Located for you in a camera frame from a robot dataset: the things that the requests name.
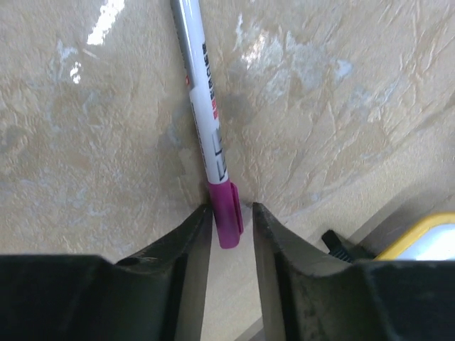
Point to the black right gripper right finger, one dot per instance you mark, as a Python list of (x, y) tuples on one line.
[(305, 293)]

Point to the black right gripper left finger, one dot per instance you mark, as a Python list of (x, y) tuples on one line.
[(164, 293)]

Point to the magenta marker cap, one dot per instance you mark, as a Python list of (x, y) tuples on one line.
[(227, 212)]

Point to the yellow framed whiteboard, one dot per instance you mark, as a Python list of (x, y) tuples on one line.
[(431, 239)]

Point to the white marker pen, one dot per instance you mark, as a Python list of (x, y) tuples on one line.
[(191, 38)]

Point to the black whiteboard stand foot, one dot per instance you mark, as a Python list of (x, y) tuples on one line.
[(338, 247)]

